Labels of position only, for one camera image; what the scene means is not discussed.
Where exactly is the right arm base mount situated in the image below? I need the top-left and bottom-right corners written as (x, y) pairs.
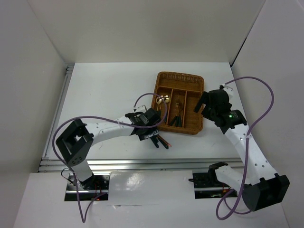
top-left (188, 162), bottom-right (231, 199)

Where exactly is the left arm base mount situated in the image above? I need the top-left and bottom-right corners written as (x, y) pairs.
top-left (60, 168), bottom-right (110, 201)

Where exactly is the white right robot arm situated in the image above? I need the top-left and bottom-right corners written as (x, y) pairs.
top-left (194, 89), bottom-right (290, 211)

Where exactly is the aluminium table frame rail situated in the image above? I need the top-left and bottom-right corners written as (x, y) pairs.
top-left (38, 63), bottom-right (245, 172)

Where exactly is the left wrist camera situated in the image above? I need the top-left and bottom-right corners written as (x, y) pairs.
top-left (133, 105), bottom-right (147, 113)

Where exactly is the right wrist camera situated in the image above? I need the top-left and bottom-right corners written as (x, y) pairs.
top-left (219, 84), bottom-right (234, 99)

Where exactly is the brown wicker cutlery tray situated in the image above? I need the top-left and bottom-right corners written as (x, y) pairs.
top-left (151, 71), bottom-right (205, 135)

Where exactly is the gold spoon green handle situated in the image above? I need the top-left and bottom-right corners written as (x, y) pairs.
top-left (156, 97), bottom-right (162, 111)
top-left (159, 95), bottom-right (167, 111)
top-left (164, 95), bottom-right (171, 124)

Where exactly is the gold knife green handle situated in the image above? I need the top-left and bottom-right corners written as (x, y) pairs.
top-left (157, 135), bottom-right (170, 149)
top-left (151, 136), bottom-right (159, 148)

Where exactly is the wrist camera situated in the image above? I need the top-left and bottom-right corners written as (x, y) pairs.
top-left (219, 84), bottom-right (234, 99)
top-left (133, 105), bottom-right (147, 113)

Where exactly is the gold fork green handle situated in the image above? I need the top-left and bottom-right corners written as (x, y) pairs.
top-left (171, 103), bottom-right (180, 127)
top-left (176, 103), bottom-right (184, 127)
top-left (169, 102), bottom-right (183, 127)

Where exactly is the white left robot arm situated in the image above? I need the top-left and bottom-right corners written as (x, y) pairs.
top-left (56, 108), bottom-right (161, 190)

